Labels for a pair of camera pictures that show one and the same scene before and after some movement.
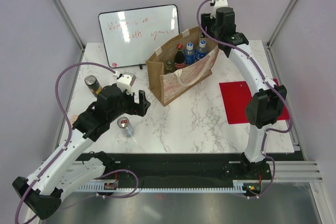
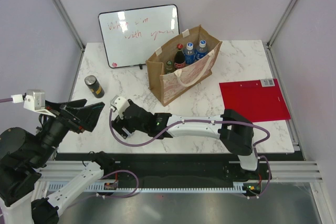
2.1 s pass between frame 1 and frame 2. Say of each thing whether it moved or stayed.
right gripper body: moved
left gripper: moved
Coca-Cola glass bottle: stayed
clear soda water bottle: stayed
